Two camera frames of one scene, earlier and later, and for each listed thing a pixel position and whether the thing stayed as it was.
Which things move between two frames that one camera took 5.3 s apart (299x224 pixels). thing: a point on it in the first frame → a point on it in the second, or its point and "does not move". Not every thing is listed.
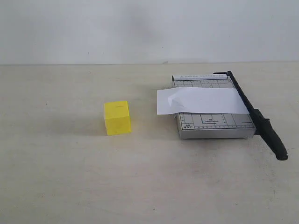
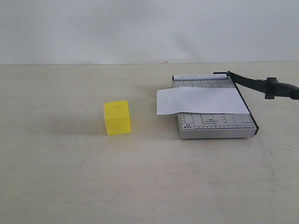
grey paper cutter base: (210, 126) does not move
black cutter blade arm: (263, 127) → (270, 87)
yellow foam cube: (117, 117) does not move
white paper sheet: (199, 100) does not move
